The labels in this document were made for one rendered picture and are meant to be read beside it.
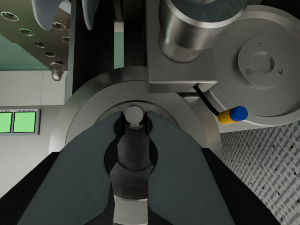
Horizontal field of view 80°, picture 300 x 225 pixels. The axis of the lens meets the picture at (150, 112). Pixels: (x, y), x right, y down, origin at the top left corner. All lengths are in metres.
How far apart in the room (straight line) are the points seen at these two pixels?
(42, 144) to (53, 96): 2.70
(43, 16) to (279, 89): 0.22
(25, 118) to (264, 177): 0.54
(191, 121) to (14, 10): 0.34
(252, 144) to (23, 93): 3.35
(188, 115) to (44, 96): 3.18
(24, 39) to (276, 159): 0.49
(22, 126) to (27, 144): 0.05
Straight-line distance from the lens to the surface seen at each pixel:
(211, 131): 0.17
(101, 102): 0.16
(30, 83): 3.46
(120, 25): 0.60
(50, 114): 0.55
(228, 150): 0.40
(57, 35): 0.43
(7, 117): 0.59
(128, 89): 0.15
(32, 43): 0.48
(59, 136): 0.17
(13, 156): 0.59
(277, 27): 0.24
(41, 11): 0.20
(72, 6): 0.22
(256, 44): 0.21
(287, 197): 0.29
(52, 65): 0.56
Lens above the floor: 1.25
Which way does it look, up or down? 9 degrees down
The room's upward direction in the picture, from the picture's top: 178 degrees clockwise
